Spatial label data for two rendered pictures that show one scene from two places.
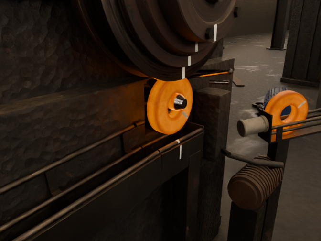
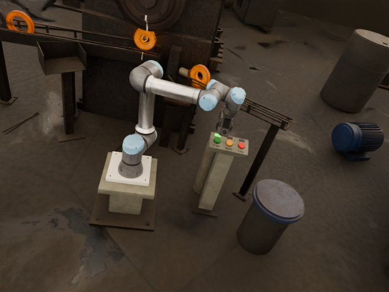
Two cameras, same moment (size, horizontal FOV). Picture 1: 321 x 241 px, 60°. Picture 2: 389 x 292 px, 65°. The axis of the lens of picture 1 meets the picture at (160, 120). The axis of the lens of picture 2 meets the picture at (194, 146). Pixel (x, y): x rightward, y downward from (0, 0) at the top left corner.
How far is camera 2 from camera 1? 204 cm
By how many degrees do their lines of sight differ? 40
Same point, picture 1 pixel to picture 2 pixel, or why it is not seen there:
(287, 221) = not seen: hidden behind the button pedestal
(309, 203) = (247, 167)
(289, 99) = (199, 68)
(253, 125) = (182, 70)
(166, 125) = (138, 43)
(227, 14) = (154, 14)
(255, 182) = not seen: hidden behind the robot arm
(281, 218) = not seen: hidden behind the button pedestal
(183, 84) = (149, 33)
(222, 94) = (172, 49)
